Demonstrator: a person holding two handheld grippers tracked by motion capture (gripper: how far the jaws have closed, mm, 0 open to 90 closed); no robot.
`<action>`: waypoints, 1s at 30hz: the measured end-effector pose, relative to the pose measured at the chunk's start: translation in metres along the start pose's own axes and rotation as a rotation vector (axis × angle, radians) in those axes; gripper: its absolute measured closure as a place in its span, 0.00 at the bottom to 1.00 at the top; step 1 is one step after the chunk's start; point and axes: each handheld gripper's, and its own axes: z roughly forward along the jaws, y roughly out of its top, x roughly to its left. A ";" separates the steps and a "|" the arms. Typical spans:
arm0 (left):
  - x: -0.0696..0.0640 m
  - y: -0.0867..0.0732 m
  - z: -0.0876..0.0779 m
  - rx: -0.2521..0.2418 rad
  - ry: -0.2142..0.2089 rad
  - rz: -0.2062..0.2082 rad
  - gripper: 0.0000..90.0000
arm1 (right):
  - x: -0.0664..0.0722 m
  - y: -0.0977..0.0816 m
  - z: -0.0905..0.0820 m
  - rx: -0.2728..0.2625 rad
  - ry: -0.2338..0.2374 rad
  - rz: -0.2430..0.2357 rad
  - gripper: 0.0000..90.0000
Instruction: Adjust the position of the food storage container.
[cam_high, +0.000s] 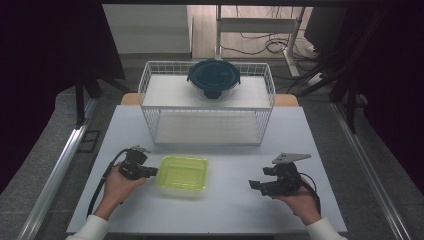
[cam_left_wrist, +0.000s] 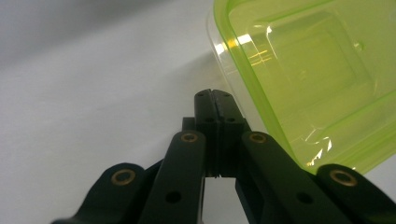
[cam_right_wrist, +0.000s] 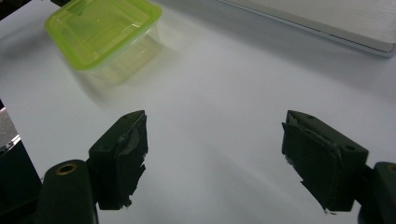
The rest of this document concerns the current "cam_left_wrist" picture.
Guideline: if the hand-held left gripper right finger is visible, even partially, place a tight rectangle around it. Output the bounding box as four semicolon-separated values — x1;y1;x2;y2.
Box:
211;89;252;178

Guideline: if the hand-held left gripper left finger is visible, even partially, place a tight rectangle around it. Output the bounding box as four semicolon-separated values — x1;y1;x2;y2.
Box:
181;89;222;178

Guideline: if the green translucent plastic container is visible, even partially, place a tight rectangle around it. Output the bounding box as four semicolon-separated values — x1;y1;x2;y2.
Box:
206;0;396;175

